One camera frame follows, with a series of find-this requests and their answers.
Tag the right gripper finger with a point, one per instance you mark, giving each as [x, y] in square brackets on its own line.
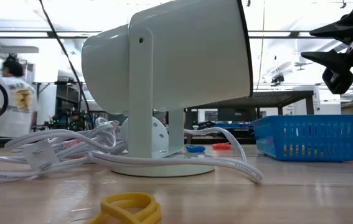
[347, 28]
[335, 59]

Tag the blue plastic basket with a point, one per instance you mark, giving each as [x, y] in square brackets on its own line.
[307, 124]

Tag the white spotlight lamp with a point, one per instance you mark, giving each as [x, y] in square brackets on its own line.
[179, 62]

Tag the white cabinet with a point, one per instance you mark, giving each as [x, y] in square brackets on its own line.
[316, 99]

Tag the grey perforated metal stand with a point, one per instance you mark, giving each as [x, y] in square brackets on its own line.
[257, 99]

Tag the red coil wristband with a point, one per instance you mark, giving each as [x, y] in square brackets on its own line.
[221, 145]

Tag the blue coil wristband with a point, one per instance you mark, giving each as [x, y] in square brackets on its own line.
[195, 148]

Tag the dark background workbench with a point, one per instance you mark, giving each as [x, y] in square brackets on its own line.
[54, 83]

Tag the person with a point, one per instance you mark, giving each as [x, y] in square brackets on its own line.
[14, 102]

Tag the black ceiling camera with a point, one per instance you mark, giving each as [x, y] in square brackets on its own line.
[277, 79]

